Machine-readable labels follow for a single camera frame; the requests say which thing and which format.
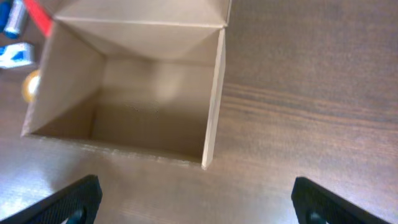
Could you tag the yellow clear tape roll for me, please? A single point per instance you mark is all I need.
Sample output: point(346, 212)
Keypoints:
point(30, 85)

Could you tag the red stapler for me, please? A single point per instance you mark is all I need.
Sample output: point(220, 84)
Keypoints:
point(39, 16)

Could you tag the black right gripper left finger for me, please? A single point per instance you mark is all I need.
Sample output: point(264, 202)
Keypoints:
point(77, 203)

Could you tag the blue whiteboard marker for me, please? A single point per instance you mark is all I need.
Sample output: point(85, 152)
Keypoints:
point(17, 19)

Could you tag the white blue staples box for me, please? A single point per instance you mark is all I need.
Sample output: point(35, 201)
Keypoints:
point(17, 55)

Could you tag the brown cardboard box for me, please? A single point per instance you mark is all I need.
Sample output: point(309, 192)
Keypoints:
point(143, 76)

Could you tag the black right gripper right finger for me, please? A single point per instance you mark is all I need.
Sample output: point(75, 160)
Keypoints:
point(316, 204)

